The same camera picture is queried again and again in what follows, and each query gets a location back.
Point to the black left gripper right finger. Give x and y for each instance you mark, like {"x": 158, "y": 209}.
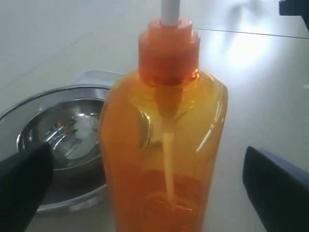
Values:
{"x": 278, "y": 191}

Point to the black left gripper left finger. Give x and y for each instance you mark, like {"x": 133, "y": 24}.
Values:
{"x": 25, "y": 179}

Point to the orange pump soap bottle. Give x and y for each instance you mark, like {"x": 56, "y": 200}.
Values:
{"x": 160, "y": 129}

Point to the small stainless steel bowl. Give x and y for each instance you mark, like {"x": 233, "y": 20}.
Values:
{"x": 71, "y": 130}

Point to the white plastic tray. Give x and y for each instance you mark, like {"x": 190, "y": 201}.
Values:
{"x": 97, "y": 77}

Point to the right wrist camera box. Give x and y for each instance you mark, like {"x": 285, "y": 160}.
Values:
{"x": 293, "y": 7}

